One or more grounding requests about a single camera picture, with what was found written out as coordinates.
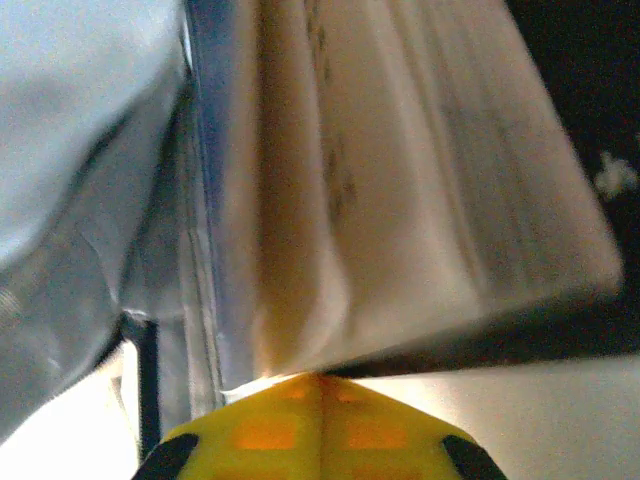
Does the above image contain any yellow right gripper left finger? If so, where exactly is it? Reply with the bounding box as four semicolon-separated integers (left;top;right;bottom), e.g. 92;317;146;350
132;373;321;480

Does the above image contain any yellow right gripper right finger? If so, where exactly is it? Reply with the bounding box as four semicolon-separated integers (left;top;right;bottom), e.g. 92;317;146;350
319;373;509;480

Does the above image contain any plain dark blue book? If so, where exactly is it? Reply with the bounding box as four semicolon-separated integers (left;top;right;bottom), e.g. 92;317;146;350
182;0;626;381

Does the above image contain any navy blue backpack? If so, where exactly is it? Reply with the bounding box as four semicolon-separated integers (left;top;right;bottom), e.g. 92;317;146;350
0;0;640;451

